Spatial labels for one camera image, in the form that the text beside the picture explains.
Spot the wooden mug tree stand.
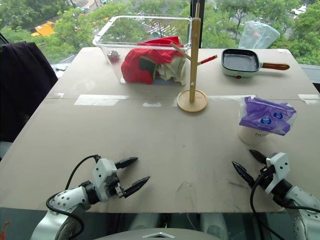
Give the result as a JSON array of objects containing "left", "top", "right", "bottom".
[{"left": 169, "top": 2, "right": 218, "bottom": 114}]

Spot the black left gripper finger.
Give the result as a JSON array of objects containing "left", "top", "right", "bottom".
[
  {"left": 123, "top": 175, "right": 151, "bottom": 199},
  {"left": 114, "top": 156, "right": 139, "bottom": 170}
]

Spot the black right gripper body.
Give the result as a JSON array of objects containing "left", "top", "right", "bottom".
[{"left": 252, "top": 164, "right": 276, "bottom": 191}]

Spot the mint green electric frying pan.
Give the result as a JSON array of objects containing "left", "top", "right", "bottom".
[{"left": 220, "top": 48, "right": 290, "bottom": 80}]

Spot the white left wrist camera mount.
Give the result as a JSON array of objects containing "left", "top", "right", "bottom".
[{"left": 91, "top": 157, "right": 119, "bottom": 202}]

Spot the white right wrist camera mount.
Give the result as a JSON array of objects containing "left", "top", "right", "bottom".
[{"left": 264, "top": 152, "right": 290, "bottom": 195}]

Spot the wide clear tape strip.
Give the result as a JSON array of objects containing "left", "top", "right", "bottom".
[{"left": 73, "top": 94, "right": 130, "bottom": 107}]

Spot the yellow truck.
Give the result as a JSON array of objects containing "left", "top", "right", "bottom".
[{"left": 30, "top": 21, "right": 56, "bottom": 37}]

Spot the purple tissue pack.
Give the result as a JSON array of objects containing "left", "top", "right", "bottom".
[{"left": 238, "top": 96, "right": 298, "bottom": 137}]

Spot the clear plastic bag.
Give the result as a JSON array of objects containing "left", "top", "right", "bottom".
[{"left": 238, "top": 21, "right": 281, "bottom": 50}]

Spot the white cup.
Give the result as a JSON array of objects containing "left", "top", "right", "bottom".
[{"left": 237, "top": 124, "right": 273, "bottom": 146}]

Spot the cream white cloth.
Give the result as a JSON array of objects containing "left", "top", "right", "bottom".
[{"left": 156, "top": 56, "right": 188, "bottom": 86}]

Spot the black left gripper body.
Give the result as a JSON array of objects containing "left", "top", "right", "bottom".
[{"left": 105, "top": 172, "right": 127, "bottom": 200}]

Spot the red cloth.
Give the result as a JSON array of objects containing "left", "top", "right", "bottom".
[{"left": 121, "top": 36, "right": 185, "bottom": 85}]

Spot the grey robot torso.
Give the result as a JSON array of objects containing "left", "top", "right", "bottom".
[{"left": 94, "top": 226, "right": 232, "bottom": 240}]

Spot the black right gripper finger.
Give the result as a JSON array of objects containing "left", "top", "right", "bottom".
[
  {"left": 231, "top": 160, "right": 257, "bottom": 189},
  {"left": 249, "top": 149, "right": 268, "bottom": 166}
]

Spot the clear plastic storage bin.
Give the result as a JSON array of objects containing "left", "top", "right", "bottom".
[{"left": 92, "top": 14, "right": 193, "bottom": 87}]

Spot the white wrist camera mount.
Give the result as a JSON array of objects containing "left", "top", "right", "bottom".
[
  {"left": 264, "top": 152, "right": 290, "bottom": 195},
  {"left": 91, "top": 157, "right": 119, "bottom": 202}
]

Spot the dark jacket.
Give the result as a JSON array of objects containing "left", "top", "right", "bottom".
[{"left": 0, "top": 41, "right": 59, "bottom": 143}]

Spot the dark window frame post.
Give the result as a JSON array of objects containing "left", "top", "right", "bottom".
[{"left": 190, "top": 0, "right": 206, "bottom": 49}]

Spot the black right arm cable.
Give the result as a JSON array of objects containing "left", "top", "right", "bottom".
[{"left": 249, "top": 171, "right": 286, "bottom": 240}]

